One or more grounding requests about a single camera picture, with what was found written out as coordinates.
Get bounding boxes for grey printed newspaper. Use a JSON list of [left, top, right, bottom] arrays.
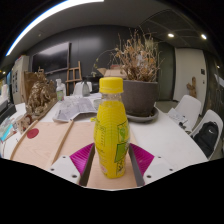
[[52, 96, 101, 123]]

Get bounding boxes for flat round red coaster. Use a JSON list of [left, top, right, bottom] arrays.
[[26, 128, 40, 140]]

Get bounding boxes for wooden cactus figure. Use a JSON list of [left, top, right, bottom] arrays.
[[186, 76, 198, 99]]

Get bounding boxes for black backpack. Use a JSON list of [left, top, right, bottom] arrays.
[[193, 121, 220, 158]]

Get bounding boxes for black flat box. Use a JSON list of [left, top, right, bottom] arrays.
[[0, 102, 17, 125]]

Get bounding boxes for yellow drink bottle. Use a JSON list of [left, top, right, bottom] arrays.
[[93, 77, 131, 180]]

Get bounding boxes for white cabinet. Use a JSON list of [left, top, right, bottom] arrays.
[[10, 54, 30, 105]]

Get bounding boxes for white plastic chair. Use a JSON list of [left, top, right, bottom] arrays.
[[73, 81, 94, 98], [189, 109, 224, 160], [173, 94, 203, 131]]

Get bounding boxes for wooden easel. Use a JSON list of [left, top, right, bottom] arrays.
[[65, 60, 83, 97]]

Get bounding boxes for dried plant in grey pot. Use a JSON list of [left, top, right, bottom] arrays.
[[111, 29, 162, 118]]

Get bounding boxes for dark grey bottle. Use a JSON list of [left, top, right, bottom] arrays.
[[81, 79, 92, 98]]

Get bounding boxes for marbled colourful paper sheet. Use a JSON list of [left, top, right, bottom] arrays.
[[0, 117, 16, 143]]

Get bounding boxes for light wooden board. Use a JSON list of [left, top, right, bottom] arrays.
[[9, 119, 75, 169], [49, 120, 139, 190]]

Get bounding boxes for long ceiling light strip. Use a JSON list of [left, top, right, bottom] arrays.
[[5, 0, 104, 57]]

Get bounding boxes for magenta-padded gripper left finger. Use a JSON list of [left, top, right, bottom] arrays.
[[47, 142, 98, 188]]

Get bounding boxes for black wall screen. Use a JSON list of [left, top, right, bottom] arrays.
[[31, 41, 72, 75]]

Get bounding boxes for brown cardboard box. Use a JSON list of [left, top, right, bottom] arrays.
[[96, 67, 128, 80]]

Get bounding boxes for small glass jar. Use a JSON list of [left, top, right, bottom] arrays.
[[93, 98, 102, 111]]

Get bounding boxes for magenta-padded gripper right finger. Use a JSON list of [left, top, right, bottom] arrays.
[[128, 142, 177, 188]]

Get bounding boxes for grey pot saucer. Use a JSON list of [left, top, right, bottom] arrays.
[[125, 106, 160, 124]]

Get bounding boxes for white paper sheets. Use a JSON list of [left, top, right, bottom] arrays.
[[167, 107, 189, 129]]

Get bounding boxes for clear spray bottle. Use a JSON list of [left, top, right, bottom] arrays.
[[55, 78, 66, 102]]

